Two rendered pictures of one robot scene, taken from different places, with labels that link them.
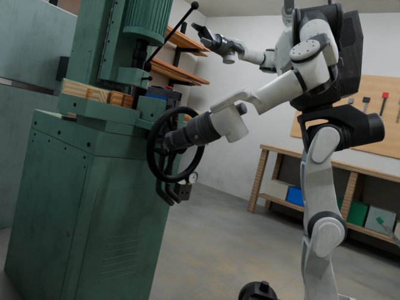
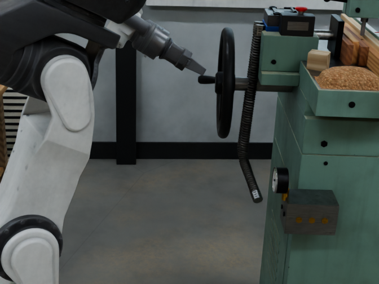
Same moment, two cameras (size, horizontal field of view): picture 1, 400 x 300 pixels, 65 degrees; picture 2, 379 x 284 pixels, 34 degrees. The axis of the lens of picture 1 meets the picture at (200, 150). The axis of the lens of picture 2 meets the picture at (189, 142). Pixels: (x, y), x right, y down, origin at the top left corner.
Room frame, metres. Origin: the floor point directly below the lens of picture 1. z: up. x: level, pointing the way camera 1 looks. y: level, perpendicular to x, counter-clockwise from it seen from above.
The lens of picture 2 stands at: (2.28, -1.00, 1.29)
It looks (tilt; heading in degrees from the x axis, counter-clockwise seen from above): 23 degrees down; 139
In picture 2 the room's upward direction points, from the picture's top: 2 degrees clockwise
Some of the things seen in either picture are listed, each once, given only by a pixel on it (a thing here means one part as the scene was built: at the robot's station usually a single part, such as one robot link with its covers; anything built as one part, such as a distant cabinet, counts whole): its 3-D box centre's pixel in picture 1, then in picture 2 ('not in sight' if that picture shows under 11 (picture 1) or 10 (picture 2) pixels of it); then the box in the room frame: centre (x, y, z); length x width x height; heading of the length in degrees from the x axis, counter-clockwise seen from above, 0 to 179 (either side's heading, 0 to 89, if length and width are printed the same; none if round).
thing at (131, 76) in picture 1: (132, 79); (374, 5); (1.38, 0.36, 1.03); 0.14 x 0.07 x 0.09; 50
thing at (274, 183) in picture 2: (190, 178); (281, 183); (1.43, 0.01, 0.65); 0.06 x 0.04 x 0.08; 140
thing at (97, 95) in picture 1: (99, 96); not in sight; (1.11, 0.39, 0.92); 0.04 x 0.04 x 0.04; 60
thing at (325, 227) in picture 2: (176, 188); (308, 212); (1.47, 0.07, 0.58); 0.12 x 0.08 x 0.08; 50
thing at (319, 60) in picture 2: not in sight; (318, 60); (1.39, 0.14, 0.92); 0.05 x 0.04 x 0.04; 27
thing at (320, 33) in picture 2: (147, 100); (323, 35); (1.31, 0.26, 0.95); 0.09 x 0.07 x 0.09; 140
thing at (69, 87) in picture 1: (129, 103); (369, 46); (1.38, 0.35, 0.92); 0.60 x 0.02 x 0.05; 140
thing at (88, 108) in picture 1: (144, 119); (317, 65); (1.30, 0.25, 0.87); 0.61 x 0.30 x 0.06; 140
